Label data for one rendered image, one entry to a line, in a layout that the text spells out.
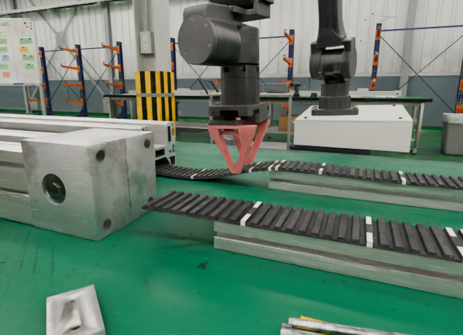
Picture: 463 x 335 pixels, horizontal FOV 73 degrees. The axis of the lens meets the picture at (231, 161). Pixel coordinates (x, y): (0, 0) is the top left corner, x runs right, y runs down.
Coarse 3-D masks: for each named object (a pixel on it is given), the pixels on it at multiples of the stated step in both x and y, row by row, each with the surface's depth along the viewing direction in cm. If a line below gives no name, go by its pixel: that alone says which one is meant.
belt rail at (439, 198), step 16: (272, 176) 46; (288, 176) 45; (304, 176) 44; (320, 176) 43; (336, 176) 42; (304, 192) 45; (320, 192) 44; (336, 192) 43; (352, 192) 42; (368, 192) 41; (384, 192) 41; (400, 192) 40; (416, 192) 39; (432, 192) 38; (448, 192) 38; (432, 208) 39; (448, 208) 38
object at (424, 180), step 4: (416, 172) 42; (416, 176) 41; (420, 176) 40; (424, 176) 41; (428, 176) 40; (416, 180) 40; (420, 180) 39; (424, 180) 40; (428, 180) 39; (432, 180) 39; (420, 184) 38; (424, 184) 38; (428, 184) 38; (432, 184) 37
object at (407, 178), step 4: (396, 172) 43; (400, 172) 42; (408, 172) 42; (400, 176) 40; (404, 176) 41; (408, 176) 41; (412, 176) 40; (400, 180) 39; (404, 180) 39; (408, 180) 40; (412, 180) 39; (404, 184) 39; (408, 184) 38; (412, 184) 38; (416, 184) 38
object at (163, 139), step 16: (0, 128) 63; (16, 128) 61; (32, 128) 58; (48, 128) 57; (64, 128) 55; (80, 128) 54; (112, 128) 51; (128, 128) 50; (144, 128) 50; (160, 128) 56; (160, 144) 57; (160, 160) 58
